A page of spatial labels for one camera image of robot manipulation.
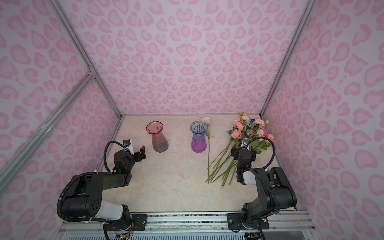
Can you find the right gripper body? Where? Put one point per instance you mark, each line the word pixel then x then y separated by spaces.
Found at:
pixel 237 156

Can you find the left diagonal aluminium frame bar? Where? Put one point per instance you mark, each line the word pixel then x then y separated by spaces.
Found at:
pixel 25 152

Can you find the purple blue glass vase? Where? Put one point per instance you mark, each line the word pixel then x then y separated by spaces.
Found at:
pixel 199 142

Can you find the cream white rose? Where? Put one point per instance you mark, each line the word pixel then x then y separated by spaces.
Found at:
pixel 207 121

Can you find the pile of pink flowers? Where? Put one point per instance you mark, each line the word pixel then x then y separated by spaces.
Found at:
pixel 224 166

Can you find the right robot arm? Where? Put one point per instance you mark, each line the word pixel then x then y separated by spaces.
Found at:
pixel 274 190

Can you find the right corner aluminium post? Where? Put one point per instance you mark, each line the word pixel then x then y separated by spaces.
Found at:
pixel 310 7

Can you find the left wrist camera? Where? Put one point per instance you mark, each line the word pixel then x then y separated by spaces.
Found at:
pixel 128 147

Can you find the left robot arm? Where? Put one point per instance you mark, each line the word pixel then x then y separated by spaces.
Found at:
pixel 81 200

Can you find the left corner aluminium post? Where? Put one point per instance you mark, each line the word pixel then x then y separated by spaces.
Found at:
pixel 80 48

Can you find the corner aluminium post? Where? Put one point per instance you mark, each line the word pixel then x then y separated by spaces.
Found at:
pixel 310 7
pixel 80 48

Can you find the red glass vase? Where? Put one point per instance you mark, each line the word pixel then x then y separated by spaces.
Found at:
pixel 159 142

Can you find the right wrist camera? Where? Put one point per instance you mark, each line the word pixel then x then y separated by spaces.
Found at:
pixel 245 143

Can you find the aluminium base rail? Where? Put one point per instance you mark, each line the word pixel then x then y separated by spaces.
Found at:
pixel 287 225

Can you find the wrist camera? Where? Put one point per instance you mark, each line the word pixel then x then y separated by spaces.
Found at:
pixel 128 147
pixel 245 143

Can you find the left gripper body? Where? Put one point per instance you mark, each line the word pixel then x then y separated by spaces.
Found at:
pixel 132 160

